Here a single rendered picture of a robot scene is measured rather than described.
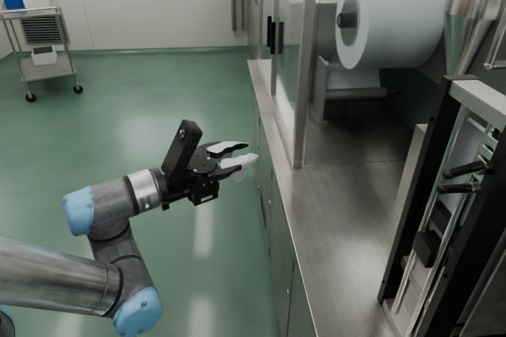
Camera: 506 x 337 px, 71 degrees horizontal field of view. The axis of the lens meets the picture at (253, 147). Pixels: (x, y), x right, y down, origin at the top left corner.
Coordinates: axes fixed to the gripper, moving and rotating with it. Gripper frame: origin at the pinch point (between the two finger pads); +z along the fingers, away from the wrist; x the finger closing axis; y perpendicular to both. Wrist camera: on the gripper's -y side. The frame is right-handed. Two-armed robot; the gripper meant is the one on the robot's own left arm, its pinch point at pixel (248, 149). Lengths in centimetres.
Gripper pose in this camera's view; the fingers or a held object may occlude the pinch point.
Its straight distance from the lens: 74.1
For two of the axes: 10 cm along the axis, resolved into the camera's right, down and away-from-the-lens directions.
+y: -0.7, 7.8, 6.2
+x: 5.2, 5.6, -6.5
